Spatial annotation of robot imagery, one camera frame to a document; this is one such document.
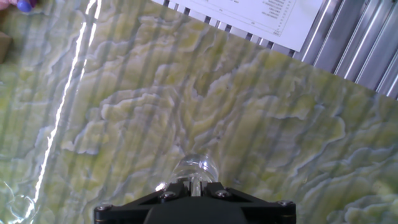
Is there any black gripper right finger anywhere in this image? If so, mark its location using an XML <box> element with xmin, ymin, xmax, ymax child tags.
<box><xmin>201</xmin><ymin>182</ymin><xmax>296</xmax><ymax>224</ymax></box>

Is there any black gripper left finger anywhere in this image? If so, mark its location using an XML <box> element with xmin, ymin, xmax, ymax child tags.
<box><xmin>94</xmin><ymin>182</ymin><xmax>191</xmax><ymax>224</ymax></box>

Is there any clear glass stirring rod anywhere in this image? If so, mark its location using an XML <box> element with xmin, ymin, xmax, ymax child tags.
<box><xmin>190</xmin><ymin>179</ymin><xmax>203</xmax><ymax>197</ymax></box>

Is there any glass beaker with water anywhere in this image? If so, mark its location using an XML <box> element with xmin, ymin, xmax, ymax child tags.
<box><xmin>157</xmin><ymin>154</ymin><xmax>220</xmax><ymax>195</ymax></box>

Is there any empty glass beaker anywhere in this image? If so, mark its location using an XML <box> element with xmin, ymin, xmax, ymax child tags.
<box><xmin>0</xmin><ymin>179</ymin><xmax>37</xmax><ymax>224</ymax></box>

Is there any green marble pattern mat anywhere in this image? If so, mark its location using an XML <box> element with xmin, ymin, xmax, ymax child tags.
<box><xmin>0</xmin><ymin>0</ymin><xmax>398</xmax><ymax>224</ymax></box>

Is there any paper sheet with printed table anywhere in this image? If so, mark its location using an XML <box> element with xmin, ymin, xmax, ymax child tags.
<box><xmin>151</xmin><ymin>0</ymin><xmax>324</xmax><ymax>53</ymax></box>

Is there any pink purple plastic toy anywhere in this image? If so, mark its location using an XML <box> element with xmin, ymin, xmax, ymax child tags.
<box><xmin>0</xmin><ymin>0</ymin><xmax>38</xmax><ymax>13</ymax></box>

